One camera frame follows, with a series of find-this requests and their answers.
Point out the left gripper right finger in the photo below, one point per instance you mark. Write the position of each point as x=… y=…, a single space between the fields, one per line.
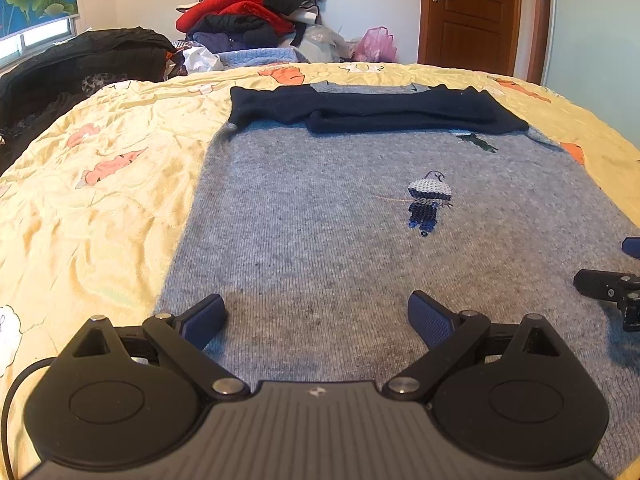
x=452 y=340

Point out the pink plastic bag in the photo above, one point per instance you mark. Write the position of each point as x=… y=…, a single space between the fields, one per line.
x=376 y=46

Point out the black jacket on bed side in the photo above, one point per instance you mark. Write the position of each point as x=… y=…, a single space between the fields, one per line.
x=35 y=93

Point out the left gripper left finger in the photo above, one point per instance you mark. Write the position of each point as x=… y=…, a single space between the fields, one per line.
x=180 y=340

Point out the white crumpled plastic bag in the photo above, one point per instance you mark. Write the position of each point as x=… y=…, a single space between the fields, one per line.
x=197 y=60

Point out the navy clothes in pile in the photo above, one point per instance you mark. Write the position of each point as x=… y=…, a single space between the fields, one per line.
x=224 y=33

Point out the grey knit sweater navy sleeves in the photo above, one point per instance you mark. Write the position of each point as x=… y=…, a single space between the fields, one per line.
x=317 y=214

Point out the yellow floral bed sheet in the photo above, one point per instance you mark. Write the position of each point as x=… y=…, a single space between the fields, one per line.
x=93 y=213

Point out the brown wooden door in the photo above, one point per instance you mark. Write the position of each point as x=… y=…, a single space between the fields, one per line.
x=504 y=37

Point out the red garment on pile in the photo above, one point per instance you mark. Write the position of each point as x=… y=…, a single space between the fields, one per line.
x=256 y=8

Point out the window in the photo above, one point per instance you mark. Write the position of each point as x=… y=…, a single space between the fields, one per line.
x=35 y=39

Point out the grey translucent plastic bag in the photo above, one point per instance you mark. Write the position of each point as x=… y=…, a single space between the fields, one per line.
x=320 y=44

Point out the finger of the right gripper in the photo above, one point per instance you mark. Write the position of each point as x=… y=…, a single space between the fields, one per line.
x=631 y=246
x=620 y=288

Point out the light blue folded towel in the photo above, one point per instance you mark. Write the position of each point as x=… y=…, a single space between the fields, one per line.
x=261 y=57

